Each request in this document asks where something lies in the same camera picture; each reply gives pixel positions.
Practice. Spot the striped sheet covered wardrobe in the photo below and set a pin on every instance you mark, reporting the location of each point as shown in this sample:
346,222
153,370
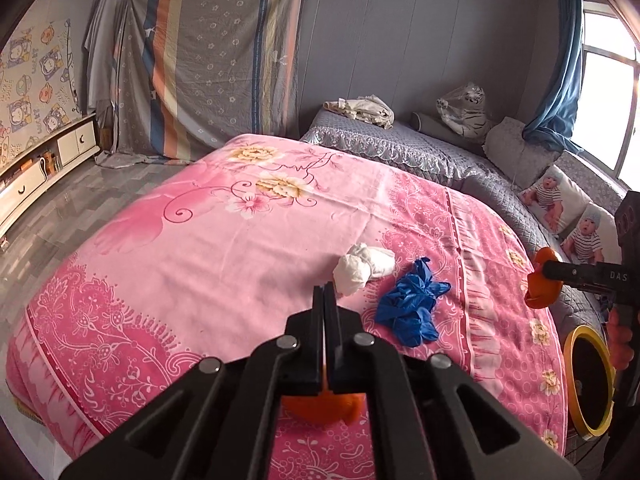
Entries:
191,75

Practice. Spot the grey hanging cloth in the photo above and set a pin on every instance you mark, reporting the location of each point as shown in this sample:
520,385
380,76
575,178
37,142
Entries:
100,45

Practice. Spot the baby print pillow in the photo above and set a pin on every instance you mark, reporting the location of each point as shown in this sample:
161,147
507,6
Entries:
555,200
594,238

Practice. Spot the baby print pillow near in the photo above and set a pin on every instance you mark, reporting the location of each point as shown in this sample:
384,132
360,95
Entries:
594,238

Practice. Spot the cartoon wall poster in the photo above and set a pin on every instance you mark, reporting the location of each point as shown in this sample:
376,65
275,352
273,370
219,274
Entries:
38,90

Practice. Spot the tiger plush toy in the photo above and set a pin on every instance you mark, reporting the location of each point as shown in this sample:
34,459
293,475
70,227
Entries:
463,111

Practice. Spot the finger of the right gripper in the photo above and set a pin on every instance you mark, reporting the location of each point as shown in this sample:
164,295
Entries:
559,271

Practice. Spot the blue curtain left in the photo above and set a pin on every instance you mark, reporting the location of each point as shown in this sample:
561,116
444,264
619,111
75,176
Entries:
552,126

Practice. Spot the white low cabinet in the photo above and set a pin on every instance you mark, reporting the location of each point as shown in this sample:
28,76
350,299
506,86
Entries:
44,164

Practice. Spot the person's right hand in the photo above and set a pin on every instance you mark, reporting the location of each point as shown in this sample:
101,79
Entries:
619,338

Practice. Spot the yellow rimmed trash bin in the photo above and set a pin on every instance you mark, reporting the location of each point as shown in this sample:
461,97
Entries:
590,382

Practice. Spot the grey quilted cushion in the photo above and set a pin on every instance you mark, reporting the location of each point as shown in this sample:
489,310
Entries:
521,162

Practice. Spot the white crumpled tissue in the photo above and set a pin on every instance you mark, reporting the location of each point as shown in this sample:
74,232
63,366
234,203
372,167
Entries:
360,265

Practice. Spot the orange peel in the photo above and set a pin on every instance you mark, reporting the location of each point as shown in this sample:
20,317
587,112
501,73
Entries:
542,292
326,409

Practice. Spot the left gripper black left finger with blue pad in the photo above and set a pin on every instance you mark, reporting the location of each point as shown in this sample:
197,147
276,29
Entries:
214,413

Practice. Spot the baby print pillow far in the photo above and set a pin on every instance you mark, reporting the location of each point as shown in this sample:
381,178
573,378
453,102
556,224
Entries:
555,200

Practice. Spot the blue nitrile glove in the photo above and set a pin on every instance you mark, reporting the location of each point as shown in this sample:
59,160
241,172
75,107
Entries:
407,309

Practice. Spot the window with white frame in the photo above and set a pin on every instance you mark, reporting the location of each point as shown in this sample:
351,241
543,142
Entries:
607,124

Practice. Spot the grey quilted sofa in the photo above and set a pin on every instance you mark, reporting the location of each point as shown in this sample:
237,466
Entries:
437,161

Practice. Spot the cream crumpled clothes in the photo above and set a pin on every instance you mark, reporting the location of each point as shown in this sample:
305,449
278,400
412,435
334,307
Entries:
369,109

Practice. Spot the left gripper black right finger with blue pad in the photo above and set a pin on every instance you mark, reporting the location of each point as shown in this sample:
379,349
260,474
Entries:
428,418

